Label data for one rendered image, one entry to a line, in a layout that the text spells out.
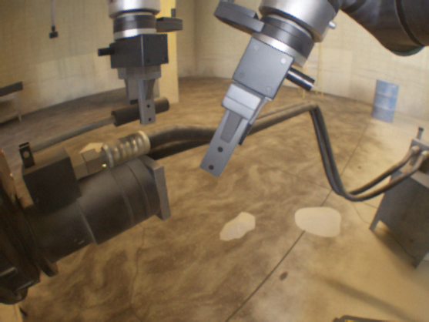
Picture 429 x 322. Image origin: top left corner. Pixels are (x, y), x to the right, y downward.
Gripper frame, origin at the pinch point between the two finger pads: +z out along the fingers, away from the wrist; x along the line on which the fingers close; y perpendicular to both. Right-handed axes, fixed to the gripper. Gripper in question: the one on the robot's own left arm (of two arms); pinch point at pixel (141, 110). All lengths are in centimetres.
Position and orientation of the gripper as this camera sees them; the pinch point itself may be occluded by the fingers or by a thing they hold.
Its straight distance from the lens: 42.2
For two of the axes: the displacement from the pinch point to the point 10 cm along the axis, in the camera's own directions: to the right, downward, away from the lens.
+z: 0.1, 8.9, 4.6
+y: -6.8, 3.4, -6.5
